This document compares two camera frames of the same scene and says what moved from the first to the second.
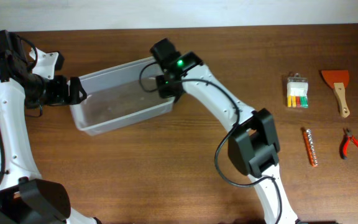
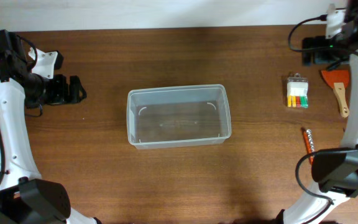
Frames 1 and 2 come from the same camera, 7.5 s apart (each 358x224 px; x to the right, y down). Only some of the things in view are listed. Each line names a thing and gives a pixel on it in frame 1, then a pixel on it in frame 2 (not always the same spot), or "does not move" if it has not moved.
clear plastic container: [119, 96] to [177, 116]
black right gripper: [165, 89] to [319, 43]
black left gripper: [62, 96] does not move
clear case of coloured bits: [298, 91] does not move
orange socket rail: [307, 135] does not move
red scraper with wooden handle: [337, 79] does not move
